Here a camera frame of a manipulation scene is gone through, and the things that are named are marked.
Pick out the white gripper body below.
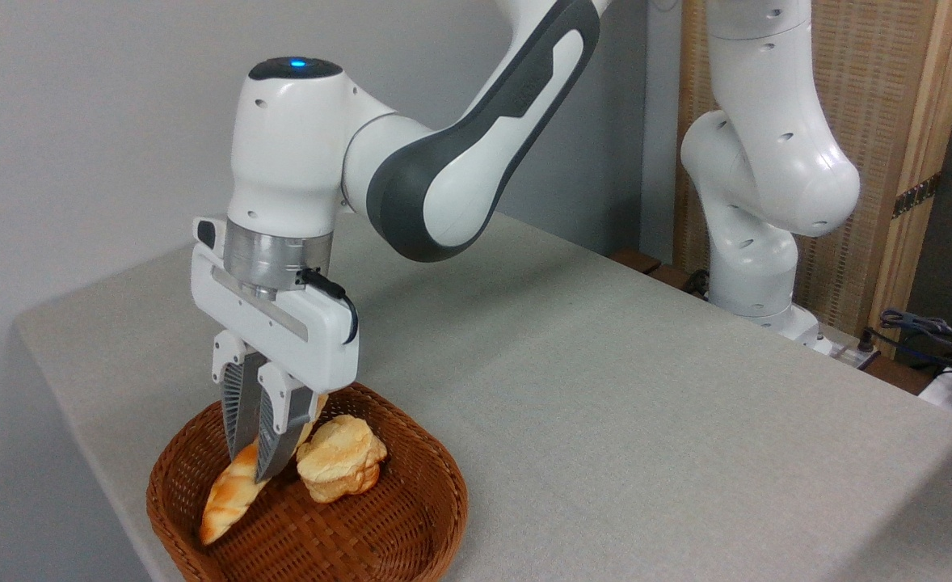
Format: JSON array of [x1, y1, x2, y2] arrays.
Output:
[[192, 216, 360, 394]]

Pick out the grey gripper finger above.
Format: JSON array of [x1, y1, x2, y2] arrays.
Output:
[[211, 330, 268, 460], [255, 361, 321, 483]]

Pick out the long twisted bread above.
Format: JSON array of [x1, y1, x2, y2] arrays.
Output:
[[200, 394, 330, 546]]

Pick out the round bread bun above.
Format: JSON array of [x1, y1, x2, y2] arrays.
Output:
[[296, 415, 389, 504]]

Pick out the brown woven wicker basket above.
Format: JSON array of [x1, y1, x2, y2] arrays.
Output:
[[146, 382, 470, 582]]

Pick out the brown wooden block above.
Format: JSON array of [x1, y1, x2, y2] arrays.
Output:
[[648, 264, 697, 292], [610, 249, 663, 276]]

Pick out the wooden woven screen panel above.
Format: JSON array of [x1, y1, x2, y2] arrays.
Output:
[[674, 0, 952, 358]]

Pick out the metal screen hinge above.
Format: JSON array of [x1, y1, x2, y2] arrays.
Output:
[[892, 172, 943, 219]]

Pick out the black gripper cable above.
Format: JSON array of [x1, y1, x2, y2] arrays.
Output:
[[298, 268, 360, 345]]

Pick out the grey blue cable bundle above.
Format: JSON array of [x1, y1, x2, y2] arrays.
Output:
[[878, 308, 952, 361]]

